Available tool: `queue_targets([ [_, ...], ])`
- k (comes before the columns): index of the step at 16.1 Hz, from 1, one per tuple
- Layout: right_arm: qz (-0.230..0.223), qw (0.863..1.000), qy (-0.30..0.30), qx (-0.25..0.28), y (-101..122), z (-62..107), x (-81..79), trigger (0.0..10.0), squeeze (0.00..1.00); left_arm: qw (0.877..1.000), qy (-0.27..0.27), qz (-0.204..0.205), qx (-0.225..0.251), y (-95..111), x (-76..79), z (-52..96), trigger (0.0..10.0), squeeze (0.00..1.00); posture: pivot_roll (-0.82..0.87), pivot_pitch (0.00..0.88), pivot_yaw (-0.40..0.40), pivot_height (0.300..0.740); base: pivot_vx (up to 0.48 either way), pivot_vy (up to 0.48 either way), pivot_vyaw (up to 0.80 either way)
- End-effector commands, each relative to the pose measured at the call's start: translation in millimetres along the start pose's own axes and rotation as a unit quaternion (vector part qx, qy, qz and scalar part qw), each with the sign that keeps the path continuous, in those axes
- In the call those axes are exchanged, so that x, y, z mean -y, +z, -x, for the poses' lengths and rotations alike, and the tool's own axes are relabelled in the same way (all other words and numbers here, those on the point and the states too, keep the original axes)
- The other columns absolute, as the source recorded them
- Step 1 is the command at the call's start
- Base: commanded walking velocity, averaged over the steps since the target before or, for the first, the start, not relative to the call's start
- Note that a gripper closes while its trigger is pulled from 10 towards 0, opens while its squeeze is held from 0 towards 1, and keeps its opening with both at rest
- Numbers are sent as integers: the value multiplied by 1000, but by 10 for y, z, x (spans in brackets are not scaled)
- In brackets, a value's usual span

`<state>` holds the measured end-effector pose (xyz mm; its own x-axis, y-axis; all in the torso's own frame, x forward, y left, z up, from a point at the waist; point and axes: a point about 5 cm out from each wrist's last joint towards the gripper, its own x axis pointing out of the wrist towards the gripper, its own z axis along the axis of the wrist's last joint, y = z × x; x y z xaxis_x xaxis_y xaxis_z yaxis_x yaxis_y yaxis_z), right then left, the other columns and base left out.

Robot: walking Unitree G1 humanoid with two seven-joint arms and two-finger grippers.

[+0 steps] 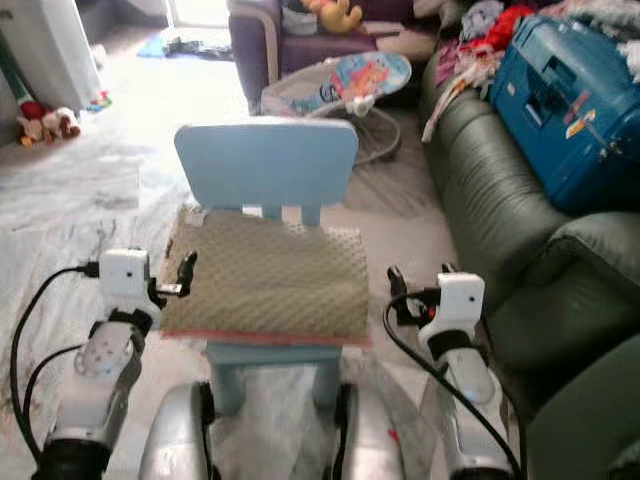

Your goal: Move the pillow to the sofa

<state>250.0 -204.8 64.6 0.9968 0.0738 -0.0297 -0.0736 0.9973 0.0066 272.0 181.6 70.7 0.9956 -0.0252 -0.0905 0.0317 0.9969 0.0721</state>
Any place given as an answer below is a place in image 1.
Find silver robot leg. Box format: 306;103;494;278
139;384;214;480
334;384;409;480

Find blue floor mat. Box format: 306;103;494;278
134;34;233;63

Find yellow plush toy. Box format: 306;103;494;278
304;0;364;35

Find small red white plush toys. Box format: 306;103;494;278
15;99;83;147

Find blue plastic case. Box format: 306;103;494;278
489;14;640;217

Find dark green leather sofa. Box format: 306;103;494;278
417;48;640;480

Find silver right robot leg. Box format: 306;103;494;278
334;384;409;480

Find purple armchair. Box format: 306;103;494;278
227;0;439;109

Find red plush toy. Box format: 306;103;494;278
484;4;538;53

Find silver left robot leg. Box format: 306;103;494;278
139;384;214;480

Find light blue child chair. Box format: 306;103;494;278
173;115;360;418

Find white tall appliance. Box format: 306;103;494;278
0;0;103;113

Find baby bouncer with cartoon print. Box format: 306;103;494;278
259;52;414;167

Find white pink cloth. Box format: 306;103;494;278
421;42;503;143

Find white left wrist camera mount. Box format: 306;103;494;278
99;247;160;327

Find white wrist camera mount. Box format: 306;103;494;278
99;247;160;327
418;271;489;347

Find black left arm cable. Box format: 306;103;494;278
8;263;102;473

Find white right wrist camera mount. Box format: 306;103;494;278
418;271;489;347

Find grey-green dotted pillow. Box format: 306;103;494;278
159;204;372;347

